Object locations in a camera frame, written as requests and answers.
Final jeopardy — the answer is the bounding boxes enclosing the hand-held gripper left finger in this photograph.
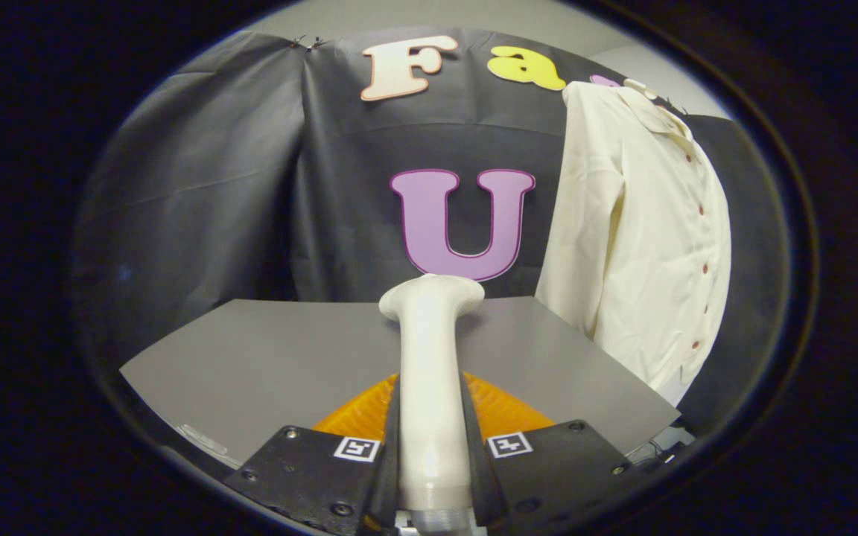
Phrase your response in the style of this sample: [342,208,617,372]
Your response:
[222,372,402,536]

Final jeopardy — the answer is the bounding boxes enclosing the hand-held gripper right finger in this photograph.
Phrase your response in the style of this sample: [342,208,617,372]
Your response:
[461,371,635,531]

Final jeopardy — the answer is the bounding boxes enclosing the white garment steamer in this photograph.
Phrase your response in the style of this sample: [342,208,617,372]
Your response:
[378,273,486,535]

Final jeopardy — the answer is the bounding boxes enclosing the cream button-up shirt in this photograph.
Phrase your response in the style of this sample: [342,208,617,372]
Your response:
[535,78,733,392]

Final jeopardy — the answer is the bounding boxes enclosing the white cabinet with grey top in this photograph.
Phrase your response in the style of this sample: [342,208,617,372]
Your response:
[118,296,681,466]

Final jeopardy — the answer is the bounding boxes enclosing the white hanging cloth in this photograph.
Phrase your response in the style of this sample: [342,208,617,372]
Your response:
[649,365,705,409]

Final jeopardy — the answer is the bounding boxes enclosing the black backdrop cloth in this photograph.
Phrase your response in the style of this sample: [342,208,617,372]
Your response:
[71,28,795,440]

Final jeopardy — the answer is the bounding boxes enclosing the tangled black floor cables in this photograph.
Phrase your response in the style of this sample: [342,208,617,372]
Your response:
[623,424,698,466]

